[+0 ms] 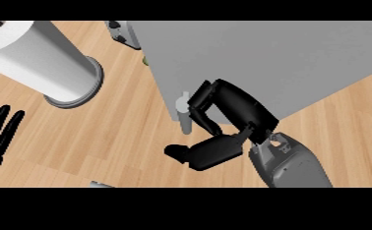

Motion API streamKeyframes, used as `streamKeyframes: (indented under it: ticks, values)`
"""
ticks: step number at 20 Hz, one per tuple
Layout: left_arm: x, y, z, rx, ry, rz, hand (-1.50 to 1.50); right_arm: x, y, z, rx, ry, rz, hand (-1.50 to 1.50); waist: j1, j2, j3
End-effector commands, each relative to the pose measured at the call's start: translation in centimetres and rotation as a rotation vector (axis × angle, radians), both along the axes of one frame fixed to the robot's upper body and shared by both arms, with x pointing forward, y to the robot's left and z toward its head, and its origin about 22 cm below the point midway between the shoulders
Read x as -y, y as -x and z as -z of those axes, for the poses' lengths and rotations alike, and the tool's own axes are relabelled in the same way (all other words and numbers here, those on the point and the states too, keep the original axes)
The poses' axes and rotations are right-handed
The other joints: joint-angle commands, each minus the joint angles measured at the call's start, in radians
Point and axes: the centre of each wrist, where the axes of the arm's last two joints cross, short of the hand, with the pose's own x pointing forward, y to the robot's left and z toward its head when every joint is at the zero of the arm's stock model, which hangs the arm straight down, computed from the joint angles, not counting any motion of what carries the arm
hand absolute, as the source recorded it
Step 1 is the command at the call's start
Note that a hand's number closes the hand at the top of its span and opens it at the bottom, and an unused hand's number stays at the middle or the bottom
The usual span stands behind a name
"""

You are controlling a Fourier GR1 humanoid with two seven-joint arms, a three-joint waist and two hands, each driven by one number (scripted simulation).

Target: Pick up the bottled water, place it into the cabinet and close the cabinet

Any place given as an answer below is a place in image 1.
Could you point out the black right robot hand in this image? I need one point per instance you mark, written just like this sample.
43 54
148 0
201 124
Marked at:
232 99

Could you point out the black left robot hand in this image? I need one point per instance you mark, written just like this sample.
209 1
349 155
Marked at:
11 126

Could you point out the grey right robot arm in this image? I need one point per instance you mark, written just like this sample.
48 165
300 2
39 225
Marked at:
296 166

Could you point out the large flat grey cabinet door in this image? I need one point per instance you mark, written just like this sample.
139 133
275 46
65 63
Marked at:
251 53

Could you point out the grey round towel holder base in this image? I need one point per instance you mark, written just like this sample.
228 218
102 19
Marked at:
93 89

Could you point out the small green object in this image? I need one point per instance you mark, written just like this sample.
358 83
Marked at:
145 60

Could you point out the small grey object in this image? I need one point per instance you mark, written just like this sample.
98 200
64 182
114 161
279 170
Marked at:
101 184

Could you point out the grey appliance with black marks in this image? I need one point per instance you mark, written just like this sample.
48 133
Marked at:
123 35

